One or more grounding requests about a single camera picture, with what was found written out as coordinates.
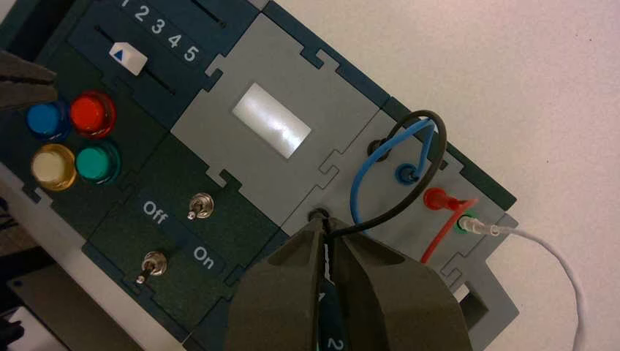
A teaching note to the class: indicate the white slider knob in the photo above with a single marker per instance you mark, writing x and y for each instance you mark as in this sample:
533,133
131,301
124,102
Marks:
128,58

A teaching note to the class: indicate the teal round push button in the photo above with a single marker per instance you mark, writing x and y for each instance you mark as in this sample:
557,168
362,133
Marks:
94,164

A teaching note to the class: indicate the metal toggle switch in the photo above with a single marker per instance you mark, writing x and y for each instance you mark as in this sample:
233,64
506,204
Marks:
155,264
201,204

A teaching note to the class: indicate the blue round push button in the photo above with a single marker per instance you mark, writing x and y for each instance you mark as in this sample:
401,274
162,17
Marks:
43,119

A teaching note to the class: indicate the grey and teal control box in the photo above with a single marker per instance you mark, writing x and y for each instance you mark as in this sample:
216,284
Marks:
271,63

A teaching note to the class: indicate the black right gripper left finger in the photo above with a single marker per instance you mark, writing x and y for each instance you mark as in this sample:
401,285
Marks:
276,305

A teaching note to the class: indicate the yellow round push button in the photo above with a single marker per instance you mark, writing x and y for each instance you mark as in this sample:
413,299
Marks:
52,167

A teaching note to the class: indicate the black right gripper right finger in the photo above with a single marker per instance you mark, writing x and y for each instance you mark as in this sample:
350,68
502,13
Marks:
397,310

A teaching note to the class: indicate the grey platform plate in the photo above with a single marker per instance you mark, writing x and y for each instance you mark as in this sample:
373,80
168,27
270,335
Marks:
72,315

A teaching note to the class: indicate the red round push button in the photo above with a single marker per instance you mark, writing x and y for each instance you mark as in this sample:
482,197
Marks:
92,114

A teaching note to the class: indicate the white rectangular display window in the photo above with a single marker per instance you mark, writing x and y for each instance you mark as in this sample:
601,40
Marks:
271,120

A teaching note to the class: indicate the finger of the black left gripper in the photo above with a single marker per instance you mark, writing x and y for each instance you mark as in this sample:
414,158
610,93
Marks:
22,93
22,70

